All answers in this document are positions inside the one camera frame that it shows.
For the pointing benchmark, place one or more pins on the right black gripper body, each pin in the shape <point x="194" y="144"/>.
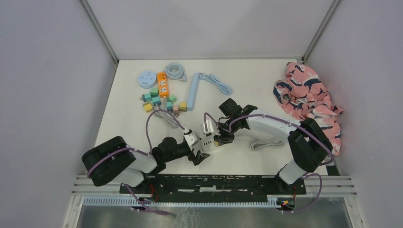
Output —
<point x="228" y="137"/>

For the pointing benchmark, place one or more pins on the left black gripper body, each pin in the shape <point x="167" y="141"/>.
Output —
<point x="181" y="151"/>

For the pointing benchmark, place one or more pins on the pink plug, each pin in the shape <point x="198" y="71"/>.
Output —
<point x="176" y="111"/>

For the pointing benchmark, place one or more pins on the yellow USB charger plug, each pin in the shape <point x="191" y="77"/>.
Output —
<point x="148" y="107"/>

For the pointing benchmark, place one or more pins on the green plug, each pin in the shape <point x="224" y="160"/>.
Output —
<point x="172" y="99"/>
<point x="154" y="92"/>

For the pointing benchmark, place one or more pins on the teal USB charger plug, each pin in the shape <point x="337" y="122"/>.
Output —
<point x="146" y="97"/>

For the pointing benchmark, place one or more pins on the orange power strip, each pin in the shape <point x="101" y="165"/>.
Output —
<point x="162" y="82"/>

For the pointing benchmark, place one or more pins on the round blue power socket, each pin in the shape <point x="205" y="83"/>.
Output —
<point x="147" y="79"/>

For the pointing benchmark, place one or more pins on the white power strip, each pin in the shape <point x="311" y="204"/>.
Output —
<point x="207" y="144"/>

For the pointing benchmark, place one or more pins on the long blue power strip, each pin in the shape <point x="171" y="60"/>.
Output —
<point x="193" y="92"/>

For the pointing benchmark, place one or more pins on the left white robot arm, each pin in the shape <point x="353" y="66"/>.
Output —
<point x="116" y="161"/>

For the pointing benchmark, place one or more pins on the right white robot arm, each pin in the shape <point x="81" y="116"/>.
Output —
<point x="308" y="143"/>

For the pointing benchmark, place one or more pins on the pink patterned cloth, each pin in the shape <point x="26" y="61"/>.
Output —
<point x="302" y="95"/>

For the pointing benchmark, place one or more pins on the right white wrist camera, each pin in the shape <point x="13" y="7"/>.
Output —
<point x="210" y="128"/>

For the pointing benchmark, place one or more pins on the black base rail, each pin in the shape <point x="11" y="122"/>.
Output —
<point x="186" y="188"/>

